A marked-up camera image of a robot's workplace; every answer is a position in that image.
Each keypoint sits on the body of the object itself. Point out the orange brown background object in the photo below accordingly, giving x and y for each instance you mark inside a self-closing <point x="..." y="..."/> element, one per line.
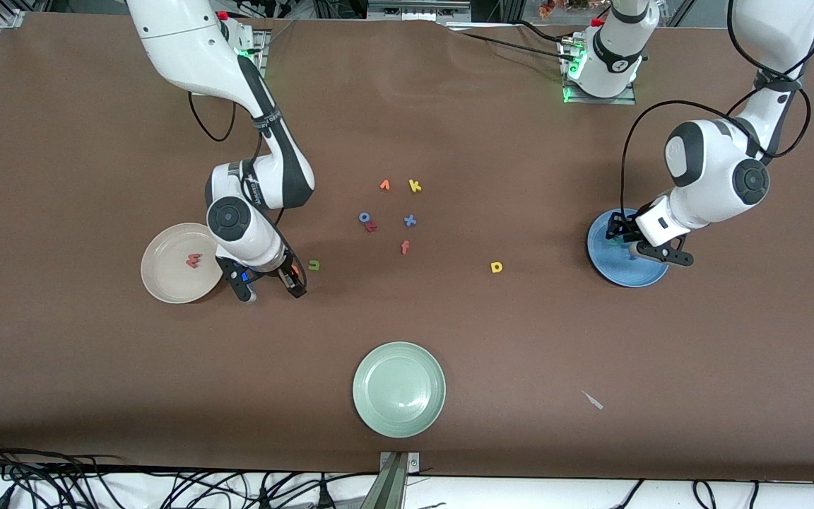
<point x="548" y="8"/>

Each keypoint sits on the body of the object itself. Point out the beige round plate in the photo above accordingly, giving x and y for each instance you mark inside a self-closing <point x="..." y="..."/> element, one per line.
<point x="174" y="272"/>

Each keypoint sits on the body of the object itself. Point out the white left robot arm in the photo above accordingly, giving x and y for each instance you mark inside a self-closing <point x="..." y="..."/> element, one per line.
<point x="718" y="162"/>

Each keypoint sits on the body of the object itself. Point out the grey metal camera bracket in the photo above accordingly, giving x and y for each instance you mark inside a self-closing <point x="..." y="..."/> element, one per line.
<point x="396" y="481"/>

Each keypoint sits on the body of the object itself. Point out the red foam letter w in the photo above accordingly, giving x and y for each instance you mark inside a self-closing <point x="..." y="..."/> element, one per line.
<point x="193" y="261"/>

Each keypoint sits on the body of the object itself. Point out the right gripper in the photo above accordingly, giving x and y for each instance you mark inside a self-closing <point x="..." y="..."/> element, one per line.
<point x="288" y="272"/>

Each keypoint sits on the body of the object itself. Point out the grey metal box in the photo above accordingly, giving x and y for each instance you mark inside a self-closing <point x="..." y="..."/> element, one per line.
<point x="414" y="8"/>

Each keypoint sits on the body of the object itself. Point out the blue round plate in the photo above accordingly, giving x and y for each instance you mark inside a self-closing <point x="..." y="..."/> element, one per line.
<point x="615" y="265"/>

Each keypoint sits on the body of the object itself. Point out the white paper scrap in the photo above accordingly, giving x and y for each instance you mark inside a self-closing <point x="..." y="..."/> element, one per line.
<point x="594" y="401"/>

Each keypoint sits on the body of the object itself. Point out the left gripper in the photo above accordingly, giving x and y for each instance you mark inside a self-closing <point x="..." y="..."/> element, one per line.
<point x="620" y="227"/>

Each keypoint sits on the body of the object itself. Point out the blue foam letter x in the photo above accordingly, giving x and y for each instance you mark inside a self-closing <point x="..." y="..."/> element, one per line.
<point x="410" y="220"/>

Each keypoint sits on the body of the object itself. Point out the yellow foam letter k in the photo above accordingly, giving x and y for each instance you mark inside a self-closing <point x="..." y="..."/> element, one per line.
<point x="415" y="186"/>

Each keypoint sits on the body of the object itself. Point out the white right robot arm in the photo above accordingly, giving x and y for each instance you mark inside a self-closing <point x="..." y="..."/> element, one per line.
<point x="181" y="42"/>

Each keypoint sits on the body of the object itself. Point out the brown table cover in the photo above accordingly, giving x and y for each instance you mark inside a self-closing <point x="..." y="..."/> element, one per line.
<point x="96" y="367"/>

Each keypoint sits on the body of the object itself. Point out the pale green round plate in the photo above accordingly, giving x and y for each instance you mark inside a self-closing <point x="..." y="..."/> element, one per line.
<point x="398" y="390"/>

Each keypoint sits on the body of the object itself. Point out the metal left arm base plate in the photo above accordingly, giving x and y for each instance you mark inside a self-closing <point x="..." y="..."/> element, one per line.
<point x="612" y="101"/>

